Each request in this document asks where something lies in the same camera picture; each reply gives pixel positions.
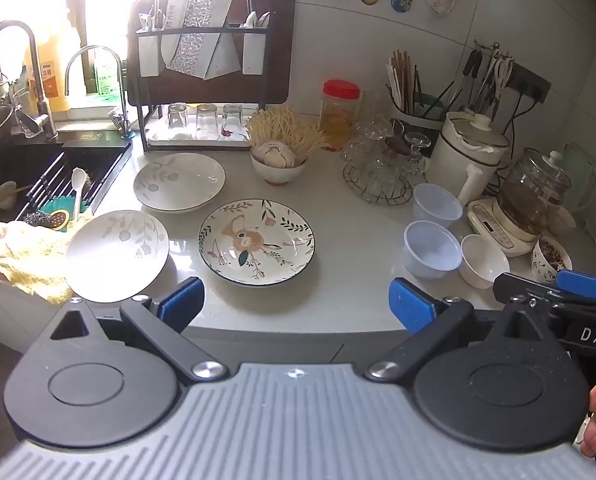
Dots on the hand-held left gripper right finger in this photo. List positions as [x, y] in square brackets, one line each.
[410, 307]

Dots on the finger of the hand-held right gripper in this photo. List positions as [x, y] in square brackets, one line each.
[525, 287]
[583, 284]

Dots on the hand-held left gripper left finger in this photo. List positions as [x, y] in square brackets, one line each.
[180, 305]

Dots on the plain white ceramic bowl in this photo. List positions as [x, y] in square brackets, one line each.
[483, 260]

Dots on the translucent plastic cup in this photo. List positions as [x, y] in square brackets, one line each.
[438, 205]
[430, 250]

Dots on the white leaf-print plate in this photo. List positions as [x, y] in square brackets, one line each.
[113, 260]
[178, 182]

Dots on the patterned bowl with tea leaves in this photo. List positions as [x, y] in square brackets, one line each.
[550, 257]

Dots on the glass health kettle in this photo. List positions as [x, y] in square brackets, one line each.
[533, 190]

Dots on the floral ceramic plate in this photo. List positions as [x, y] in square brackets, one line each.
[258, 242]

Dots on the white electric cooking pot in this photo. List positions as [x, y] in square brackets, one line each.
[465, 155]

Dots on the round brown scrubber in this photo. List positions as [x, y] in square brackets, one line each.
[59, 220]

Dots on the roll-up sink drying rack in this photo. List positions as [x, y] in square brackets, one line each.
[103, 170]

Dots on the cluster of patterned glass cups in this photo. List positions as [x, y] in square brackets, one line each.
[368, 155]

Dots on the white plastic spoon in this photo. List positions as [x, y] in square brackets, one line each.
[79, 182]

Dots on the yellow knitted cloth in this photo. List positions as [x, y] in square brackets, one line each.
[28, 255]

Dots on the brown glass saucer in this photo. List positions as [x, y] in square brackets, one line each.
[400, 145]

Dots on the small ceramic footed bowl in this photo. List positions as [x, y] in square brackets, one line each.
[278, 174]

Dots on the white drip tray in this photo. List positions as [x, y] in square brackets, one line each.
[198, 139]

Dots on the steel wool scrubber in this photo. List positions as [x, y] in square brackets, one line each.
[35, 219]

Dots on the garlic bulb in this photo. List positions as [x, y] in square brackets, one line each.
[273, 152]

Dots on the clear drinking glass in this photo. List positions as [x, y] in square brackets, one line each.
[232, 117]
[177, 117]
[206, 119]

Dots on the green and white utensil holder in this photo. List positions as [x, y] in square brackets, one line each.
[420, 115]

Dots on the black dish rack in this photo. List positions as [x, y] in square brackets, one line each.
[148, 110]

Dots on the black power strip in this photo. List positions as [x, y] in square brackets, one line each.
[533, 85]

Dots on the dried noodle bundle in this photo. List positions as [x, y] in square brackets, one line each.
[283, 127]

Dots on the red-lidded clear jar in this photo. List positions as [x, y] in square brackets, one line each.
[339, 115]

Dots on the chrome gooseneck faucet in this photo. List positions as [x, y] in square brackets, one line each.
[120, 100]

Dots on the row of hanging kitchen tools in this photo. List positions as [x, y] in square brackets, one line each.
[488, 75]

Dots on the black kitchen sink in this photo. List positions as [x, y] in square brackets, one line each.
[8, 165]

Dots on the bundle of wooden chopsticks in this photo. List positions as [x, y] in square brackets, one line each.
[403, 80]

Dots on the green-label bottle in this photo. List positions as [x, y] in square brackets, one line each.
[108, 77]

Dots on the white cutlery cup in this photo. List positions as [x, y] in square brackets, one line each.
[254, 55]
[148, 55]

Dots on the dark pull-down faucet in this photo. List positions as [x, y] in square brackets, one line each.
[35, 90]

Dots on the orange detergent bottle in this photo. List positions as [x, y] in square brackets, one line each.
[53, 70]

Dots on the patterned white board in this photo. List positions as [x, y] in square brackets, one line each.
[198, 35]

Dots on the brown cutting board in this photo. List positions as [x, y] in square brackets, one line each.
[273, 45]

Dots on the blue pipe flange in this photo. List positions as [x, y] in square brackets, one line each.
[404, 2]

